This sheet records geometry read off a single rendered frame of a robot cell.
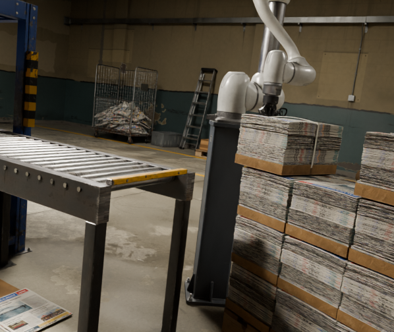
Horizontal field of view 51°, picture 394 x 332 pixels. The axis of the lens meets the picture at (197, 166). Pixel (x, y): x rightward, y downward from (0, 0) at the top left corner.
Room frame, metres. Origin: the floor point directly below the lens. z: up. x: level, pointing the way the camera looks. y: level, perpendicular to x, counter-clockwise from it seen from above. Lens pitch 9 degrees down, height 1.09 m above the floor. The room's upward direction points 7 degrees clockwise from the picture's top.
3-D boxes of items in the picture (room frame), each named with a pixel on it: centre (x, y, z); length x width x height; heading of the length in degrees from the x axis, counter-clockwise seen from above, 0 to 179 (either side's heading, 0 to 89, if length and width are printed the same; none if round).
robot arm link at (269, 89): (2.02, -0.32, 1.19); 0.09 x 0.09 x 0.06
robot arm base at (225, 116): (2.25, -0.13, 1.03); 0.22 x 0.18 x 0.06; 95
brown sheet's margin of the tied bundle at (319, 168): (1.95, -0.49, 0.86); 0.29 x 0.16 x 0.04; 38
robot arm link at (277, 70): (2.03, -0.33, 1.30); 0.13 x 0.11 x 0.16; 119
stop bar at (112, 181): (1.46, 0.16, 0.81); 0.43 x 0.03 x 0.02; 149
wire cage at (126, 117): (9.70, 1.86, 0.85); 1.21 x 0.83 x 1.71; 59
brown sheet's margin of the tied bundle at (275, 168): (1.82, -0.32, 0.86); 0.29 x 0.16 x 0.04; 38
